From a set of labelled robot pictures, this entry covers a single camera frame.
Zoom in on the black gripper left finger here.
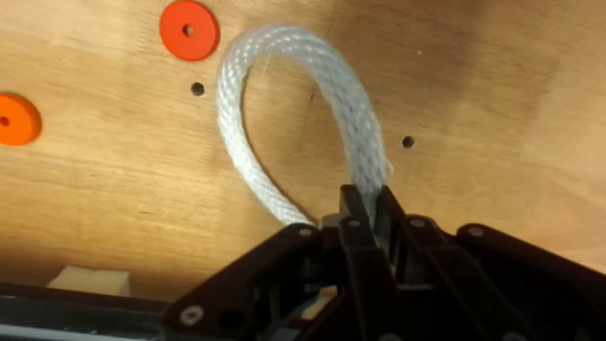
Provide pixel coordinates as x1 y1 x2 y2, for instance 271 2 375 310
160 184 406 341

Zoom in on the white braided rope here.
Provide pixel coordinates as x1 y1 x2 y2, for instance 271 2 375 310
214 23 394 227

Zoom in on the orange plastic disc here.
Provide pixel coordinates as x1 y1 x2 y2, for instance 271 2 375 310
158 0 222 62
0 91 44 148

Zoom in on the small light wood block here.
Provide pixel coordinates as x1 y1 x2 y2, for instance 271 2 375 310
46 263 133 299

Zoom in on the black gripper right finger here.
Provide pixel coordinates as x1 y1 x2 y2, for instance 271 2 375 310
375 185 606 341

